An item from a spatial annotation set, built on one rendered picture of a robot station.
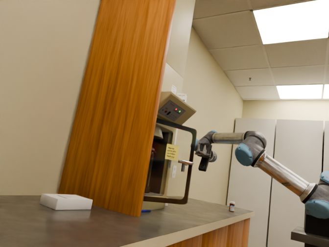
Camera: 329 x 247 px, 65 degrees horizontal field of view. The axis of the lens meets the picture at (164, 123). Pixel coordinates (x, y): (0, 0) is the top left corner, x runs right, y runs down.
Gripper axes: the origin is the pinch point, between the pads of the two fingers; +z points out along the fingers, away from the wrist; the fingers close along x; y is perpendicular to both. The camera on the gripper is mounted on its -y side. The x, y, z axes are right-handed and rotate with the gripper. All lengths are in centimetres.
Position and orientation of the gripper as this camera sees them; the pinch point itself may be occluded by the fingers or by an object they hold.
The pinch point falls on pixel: (199, 153)
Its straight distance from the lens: 147.5
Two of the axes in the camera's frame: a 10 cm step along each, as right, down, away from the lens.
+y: 2.0, -9.6, 1.8
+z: -3.7, -2.5, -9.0
